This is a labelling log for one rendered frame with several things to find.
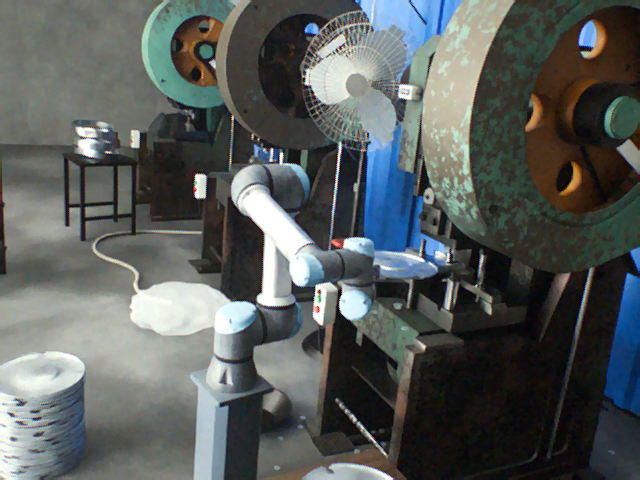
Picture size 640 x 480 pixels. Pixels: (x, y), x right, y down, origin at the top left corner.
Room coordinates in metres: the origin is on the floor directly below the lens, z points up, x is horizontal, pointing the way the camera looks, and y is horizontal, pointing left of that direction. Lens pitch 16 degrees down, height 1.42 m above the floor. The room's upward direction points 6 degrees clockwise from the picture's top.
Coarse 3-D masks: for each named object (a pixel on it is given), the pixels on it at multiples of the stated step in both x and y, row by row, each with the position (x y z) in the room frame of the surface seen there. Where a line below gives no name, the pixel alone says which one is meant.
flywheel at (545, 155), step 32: (576, 32) 1.57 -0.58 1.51; (608, 32) 1.62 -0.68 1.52; (576, 64) 1.58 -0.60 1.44; (608, 64) 1.63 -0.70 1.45; (544, 96) 1.54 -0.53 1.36; (576, 96) 1.54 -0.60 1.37; (608, 96) 1.48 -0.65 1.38; (544, 128) 1.55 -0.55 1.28; (576, 128) 1.52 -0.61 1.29; (608, 128) 1.47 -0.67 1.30; (544, 160) 1.56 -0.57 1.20; (576, 160) 1.61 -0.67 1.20; (608, 160) 1.66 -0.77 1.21; (544, 192) 1.57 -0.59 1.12; (576, 192) 1.62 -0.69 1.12; (608, 192) 1.68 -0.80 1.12
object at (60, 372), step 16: (48, 352) 1.94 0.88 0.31; (0, 368) 1.81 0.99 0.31; (16, 368) 1.82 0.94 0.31; (32, 368) 1.82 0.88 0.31; (48, 368) 1.83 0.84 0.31; (64, 368) 1.85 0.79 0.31; (80, 368) 1.86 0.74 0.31; (0, 384) 1.72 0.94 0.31; (16, 384) 1.73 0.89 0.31; (32, 384) 1.73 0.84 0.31; (48, 384) 1.74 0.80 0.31; (64, 384) 1.75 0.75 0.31
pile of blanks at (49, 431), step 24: (0, 408) 1.66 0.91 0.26; (24, 408) 1.65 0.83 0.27; (48, 408) 1.68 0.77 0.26; (72, 408) 1.75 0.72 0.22; (0, 432) 1.67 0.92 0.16; (24, 432) 1.65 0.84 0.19; (48, 432) 1.68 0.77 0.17; (72, 432) 1.74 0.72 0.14; (0, 456) 1.67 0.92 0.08; (24, 456) 1.65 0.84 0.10; (48, 456) 1.68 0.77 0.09; (72, 456) 1.74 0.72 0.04
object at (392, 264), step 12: (384, 252) 1.97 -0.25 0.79; (396, 252) 1.97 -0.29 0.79; (384, 264) 1.80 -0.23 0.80; (396, 264) 1.81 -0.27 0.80; (408, 264) 1.83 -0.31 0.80; (420, 264) 1.87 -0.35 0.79; (432, 264) 1.87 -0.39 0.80; (384, 276) 1.69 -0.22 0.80; (396, 276) 1.69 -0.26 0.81; (408, 276) 1.71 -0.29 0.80; (420, 276) 1.73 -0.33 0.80
